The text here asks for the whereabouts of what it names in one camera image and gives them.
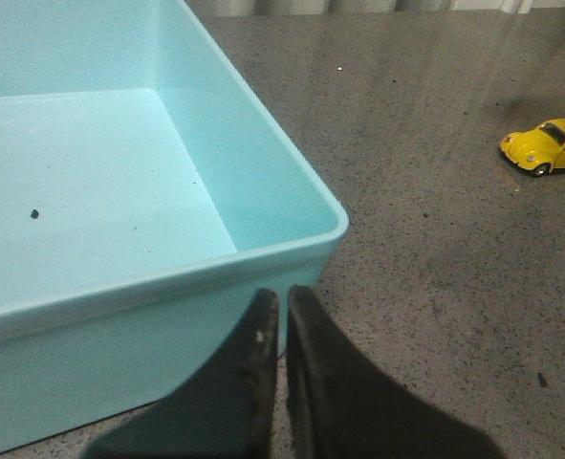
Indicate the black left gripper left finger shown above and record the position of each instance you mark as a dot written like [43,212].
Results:
[224,410]

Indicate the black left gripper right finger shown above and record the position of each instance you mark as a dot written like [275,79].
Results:
[342,406]

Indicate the yellow toy beetle car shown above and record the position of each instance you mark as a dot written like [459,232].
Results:
[539,151]

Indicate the light blue plastic box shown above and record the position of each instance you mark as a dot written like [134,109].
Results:
[145,194]

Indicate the white pleated curtain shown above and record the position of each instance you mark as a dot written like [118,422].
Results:
[245,8]

